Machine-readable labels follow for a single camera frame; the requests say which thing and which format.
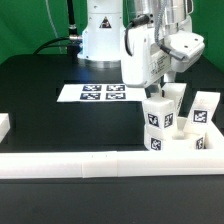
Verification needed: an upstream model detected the grey cable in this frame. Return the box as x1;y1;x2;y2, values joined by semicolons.
44;0;64;54

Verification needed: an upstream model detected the white fence piece left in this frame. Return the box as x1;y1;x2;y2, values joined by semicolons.
0;113;10;143

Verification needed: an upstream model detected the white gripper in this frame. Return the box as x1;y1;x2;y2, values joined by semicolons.
121;16;205;98

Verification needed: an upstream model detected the white U-shaped fence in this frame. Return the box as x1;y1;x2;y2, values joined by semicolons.
0;124;224;179

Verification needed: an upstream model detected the black cable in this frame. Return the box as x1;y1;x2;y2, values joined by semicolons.
33;0;83;56

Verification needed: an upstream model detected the white marker sheet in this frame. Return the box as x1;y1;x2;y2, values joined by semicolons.
57;84;146;102

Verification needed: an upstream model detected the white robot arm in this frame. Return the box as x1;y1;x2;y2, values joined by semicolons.
78;0;204;95

